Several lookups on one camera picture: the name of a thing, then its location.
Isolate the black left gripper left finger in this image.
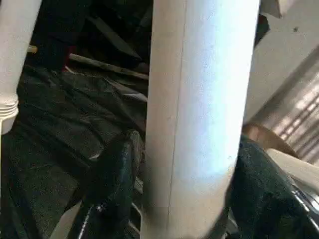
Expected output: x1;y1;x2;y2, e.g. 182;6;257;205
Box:
74;130;146;239

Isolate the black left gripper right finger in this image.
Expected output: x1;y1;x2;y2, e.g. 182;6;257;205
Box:
228;138;319;239

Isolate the white plastic table leg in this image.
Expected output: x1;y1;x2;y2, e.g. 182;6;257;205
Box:
0;0;42;119
139;0;261;239

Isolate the dark metal rod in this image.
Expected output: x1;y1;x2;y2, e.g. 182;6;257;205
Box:
68;53;150;81

